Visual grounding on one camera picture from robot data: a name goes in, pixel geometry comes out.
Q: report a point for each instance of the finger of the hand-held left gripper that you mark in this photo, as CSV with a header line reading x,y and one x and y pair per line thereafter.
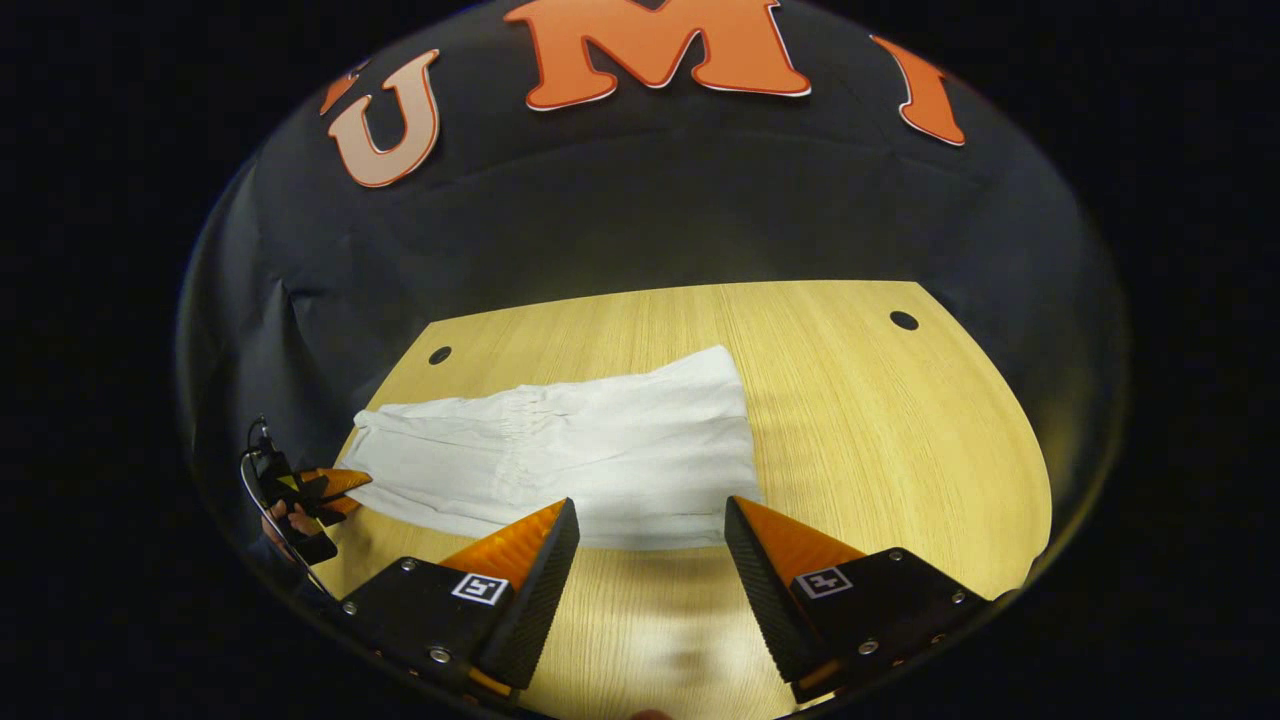
x,y
340,508
345,482

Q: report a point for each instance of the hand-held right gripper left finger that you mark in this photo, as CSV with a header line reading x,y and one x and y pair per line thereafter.
x,y
535,600

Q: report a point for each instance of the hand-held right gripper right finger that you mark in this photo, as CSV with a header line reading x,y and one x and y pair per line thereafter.
x,y
770,600

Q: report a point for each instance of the white jeans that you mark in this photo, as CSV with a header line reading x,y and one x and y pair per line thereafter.
x,y
600,450

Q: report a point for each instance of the black backdrop cloth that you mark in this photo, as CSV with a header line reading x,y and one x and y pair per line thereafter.
x,y
650,200

